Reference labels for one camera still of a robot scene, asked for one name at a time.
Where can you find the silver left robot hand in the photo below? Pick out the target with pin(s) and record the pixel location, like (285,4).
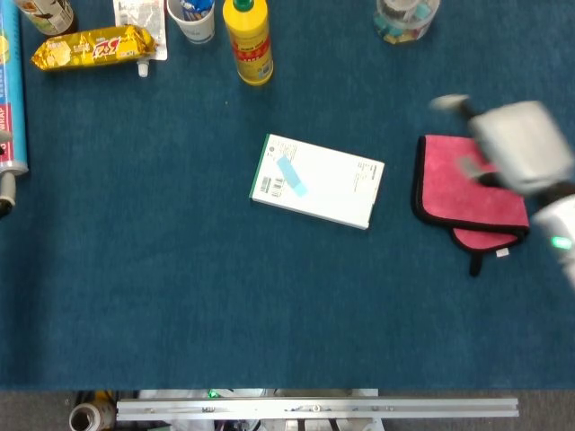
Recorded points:
(8,188)

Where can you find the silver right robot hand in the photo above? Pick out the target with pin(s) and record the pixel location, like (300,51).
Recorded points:
(521,143)

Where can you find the white cardboard box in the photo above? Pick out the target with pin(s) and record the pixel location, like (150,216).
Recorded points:
(332,184)

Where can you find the pink black-edged microfibre cloth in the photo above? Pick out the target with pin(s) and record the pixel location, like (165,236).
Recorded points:
(449,188)

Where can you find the gold biscuit package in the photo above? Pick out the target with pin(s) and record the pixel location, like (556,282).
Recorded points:
(90,47)

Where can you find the clear jar of binder clips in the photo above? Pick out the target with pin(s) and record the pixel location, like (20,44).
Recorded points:
(404,22)

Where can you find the dark labelled drink bottle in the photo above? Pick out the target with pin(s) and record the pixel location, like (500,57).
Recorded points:
(49,15)

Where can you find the white spout pouch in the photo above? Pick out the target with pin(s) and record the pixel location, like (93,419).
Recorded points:
(139,13)

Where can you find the blue felt table mat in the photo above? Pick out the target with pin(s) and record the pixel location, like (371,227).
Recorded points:
(224,292)

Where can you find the brown tape roll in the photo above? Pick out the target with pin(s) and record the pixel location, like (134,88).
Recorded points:
(85,418)

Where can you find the white paper cup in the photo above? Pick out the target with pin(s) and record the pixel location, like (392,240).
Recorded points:
(197,29)

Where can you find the blue snack packet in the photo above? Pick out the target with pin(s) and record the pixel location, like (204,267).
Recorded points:
(195,6)

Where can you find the yellow plastic bottle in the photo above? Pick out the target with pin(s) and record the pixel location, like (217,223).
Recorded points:
(249,36)

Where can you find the aluminium profile rail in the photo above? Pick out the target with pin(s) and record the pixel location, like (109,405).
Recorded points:
(314,409)

